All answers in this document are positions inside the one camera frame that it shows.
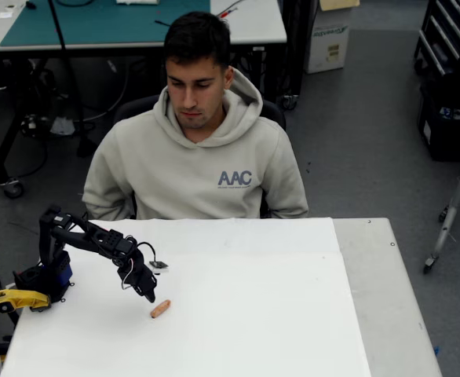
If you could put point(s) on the white workbench black frame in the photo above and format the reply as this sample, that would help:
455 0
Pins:
253 23

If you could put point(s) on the yellow clamp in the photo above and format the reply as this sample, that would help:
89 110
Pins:
18 299

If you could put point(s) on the man in beige hoodie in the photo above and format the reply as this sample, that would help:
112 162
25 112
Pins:
183 165

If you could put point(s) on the orange food piece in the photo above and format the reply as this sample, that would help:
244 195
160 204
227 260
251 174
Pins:
160 308

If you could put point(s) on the white cardboard box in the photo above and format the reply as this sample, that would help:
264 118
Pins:
328 43

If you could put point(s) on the green cutting mat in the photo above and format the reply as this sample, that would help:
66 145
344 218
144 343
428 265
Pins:
96 23

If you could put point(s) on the small wrist camera box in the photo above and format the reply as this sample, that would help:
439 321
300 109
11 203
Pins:
160 267

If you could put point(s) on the black rack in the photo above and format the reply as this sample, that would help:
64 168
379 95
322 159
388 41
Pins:
293 59

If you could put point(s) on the grey metal stand with caster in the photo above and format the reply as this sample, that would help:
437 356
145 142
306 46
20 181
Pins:
446 231

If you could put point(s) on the black bin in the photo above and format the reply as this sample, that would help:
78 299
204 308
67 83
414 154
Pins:
446 137

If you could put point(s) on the black pole stand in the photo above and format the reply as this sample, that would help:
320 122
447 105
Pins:
63 43

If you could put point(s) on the white table sheet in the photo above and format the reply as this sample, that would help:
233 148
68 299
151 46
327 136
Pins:
234 314

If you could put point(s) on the black computer mouse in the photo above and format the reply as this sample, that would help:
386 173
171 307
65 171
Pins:
30 4

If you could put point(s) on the white cloth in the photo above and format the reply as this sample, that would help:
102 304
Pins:
137 2

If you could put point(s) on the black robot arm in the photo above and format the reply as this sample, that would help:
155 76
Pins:
77 235

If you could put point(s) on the black drawer cart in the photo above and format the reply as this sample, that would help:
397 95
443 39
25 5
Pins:
450 35

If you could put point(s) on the white bag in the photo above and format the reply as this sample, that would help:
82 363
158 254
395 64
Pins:
62 125

